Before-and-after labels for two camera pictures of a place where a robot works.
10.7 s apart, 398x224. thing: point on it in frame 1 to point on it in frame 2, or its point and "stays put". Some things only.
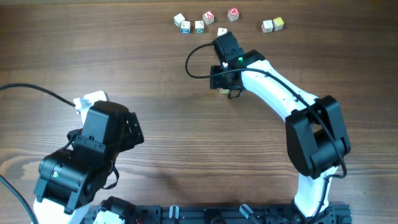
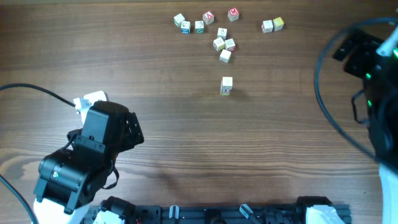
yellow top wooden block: [278, 23] stays put
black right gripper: [216, 83] to [362, 44]
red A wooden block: [208, 17] stays put
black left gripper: [127, 141] stays put
